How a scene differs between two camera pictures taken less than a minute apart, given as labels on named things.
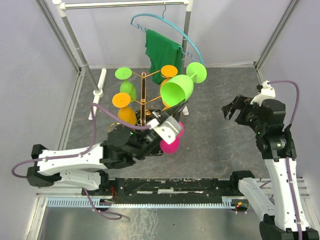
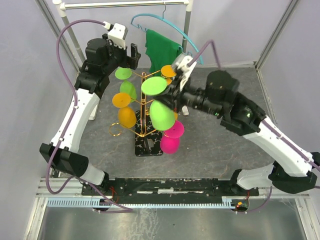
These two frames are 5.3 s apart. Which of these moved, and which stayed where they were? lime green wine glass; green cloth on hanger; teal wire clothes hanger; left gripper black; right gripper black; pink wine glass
Moved: left gripper black; right gripper black
Stayed: green cloth on hanger; lime green wine glass; teal wire clothes hanger; pink wine glass
